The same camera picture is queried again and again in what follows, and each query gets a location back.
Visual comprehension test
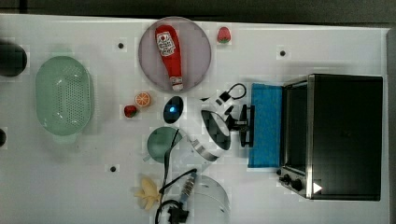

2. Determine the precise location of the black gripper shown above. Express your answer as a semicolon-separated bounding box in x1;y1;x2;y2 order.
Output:
225;105;242;131

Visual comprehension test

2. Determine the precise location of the black toaster oven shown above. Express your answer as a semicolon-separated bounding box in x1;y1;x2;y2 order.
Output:
239;73;384;202

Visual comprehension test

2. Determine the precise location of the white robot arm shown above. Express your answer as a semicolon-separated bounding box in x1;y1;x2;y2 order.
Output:
155;93;248;224

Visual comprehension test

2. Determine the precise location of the green mug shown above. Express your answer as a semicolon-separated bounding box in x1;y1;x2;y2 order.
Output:
143;127;182;163

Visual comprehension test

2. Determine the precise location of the grey round plate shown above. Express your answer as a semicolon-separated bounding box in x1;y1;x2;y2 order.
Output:
138;17;211;92

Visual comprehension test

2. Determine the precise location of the pink peach toy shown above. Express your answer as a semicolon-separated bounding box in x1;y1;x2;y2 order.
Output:
217;27;232;44

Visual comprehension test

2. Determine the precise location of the orange slice toy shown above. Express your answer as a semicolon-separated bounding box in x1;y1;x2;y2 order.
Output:
134;91;151;107

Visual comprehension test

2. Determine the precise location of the red strawberry toy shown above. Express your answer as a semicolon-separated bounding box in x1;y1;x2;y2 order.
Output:
123;105;138;118

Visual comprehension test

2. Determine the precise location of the peeled banana toy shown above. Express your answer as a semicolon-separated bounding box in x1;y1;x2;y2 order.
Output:
134;177;162;211

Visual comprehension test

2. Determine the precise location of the red ketchup bottle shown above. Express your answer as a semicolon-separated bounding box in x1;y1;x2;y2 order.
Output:
155;25;183;91

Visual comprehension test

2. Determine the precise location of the green perforated colander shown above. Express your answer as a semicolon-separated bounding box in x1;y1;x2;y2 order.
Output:
35;56;92;144

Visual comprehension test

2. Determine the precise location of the black pot upper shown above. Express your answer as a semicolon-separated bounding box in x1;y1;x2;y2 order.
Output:
0;41;27;77

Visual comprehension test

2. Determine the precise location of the black pot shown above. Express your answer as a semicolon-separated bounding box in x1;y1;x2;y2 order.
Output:
0;41;27;77
0;129;7;147

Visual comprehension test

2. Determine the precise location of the black pot lower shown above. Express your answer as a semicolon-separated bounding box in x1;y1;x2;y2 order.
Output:
0;129;7;147

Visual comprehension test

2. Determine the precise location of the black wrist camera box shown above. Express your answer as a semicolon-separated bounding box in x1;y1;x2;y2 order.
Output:
215;91;232;105

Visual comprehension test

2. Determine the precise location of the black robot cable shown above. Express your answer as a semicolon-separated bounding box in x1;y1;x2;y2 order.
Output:
153;83;248;224

